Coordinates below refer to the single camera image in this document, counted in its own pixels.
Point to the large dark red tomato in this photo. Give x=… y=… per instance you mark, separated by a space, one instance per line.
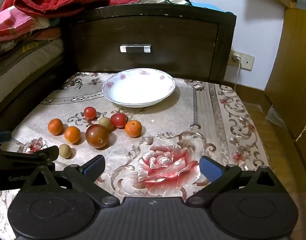
x=97 y=136

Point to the beige wall socket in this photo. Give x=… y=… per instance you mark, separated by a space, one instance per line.
x=247 y=61

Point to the white floral plate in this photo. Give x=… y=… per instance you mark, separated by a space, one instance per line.
x=139 y=87

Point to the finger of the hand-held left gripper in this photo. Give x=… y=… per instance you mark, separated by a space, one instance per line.
x=30 y=158
x=1 y=138

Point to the orange folded blanket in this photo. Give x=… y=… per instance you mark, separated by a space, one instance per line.
x=42 y=33

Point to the dark wooden nightstand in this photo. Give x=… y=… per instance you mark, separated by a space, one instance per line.
x=168 y=37

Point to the blue cloth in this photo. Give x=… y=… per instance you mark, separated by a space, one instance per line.
x=210 y=7

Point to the small orange kumquat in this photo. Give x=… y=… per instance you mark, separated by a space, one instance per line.
x=72 y=135
x=133 y=128
x=55 y=126

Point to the tan longan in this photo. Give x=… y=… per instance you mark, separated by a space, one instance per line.
x=105 y=123
x=65 y=151

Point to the beige mattress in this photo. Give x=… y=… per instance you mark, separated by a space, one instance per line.
x=17 y=62

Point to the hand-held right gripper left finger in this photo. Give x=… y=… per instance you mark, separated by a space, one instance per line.
x=95 y=166

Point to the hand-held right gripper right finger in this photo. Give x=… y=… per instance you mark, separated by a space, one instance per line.
x=210 y=168

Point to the red cherry tomato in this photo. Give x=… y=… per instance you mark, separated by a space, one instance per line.
x=118 y=120
x=90 y=113

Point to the pink floral quilt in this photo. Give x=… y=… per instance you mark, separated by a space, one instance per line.
x=10 y=22

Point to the floral patterned cloth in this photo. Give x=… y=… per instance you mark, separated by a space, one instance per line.
x=168 y=122

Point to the wooden cabinet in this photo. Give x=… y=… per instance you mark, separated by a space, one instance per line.
x=295 y=80

